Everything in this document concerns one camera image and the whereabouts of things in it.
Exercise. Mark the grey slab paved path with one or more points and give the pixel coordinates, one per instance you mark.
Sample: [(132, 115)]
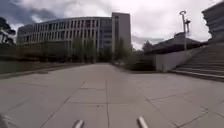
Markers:
[(106, 93)]

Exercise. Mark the row of trees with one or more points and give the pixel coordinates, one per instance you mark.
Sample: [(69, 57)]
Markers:
[(83, 51)]

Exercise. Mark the large curved pale building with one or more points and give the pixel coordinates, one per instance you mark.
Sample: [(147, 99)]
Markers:
[(76, 33)]

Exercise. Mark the robot's own part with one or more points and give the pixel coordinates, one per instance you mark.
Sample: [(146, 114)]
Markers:
[(142, 122), (78, 124)]

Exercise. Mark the low dark building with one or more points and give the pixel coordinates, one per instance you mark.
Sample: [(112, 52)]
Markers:
[(175, 43)]

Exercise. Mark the lamp pole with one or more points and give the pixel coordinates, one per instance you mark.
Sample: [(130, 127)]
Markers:
[(184, 31)]

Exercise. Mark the grass strip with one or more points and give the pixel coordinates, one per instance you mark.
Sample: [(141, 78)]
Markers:
[(20, 66)]

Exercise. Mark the dark tree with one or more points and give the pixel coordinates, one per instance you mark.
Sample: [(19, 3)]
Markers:
[(6, 33)]

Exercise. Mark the dark stepped building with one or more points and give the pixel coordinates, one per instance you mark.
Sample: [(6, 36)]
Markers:
[(215, 18)]

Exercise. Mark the pale concrete wall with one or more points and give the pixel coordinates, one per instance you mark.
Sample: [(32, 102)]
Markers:
[(168, 60)]

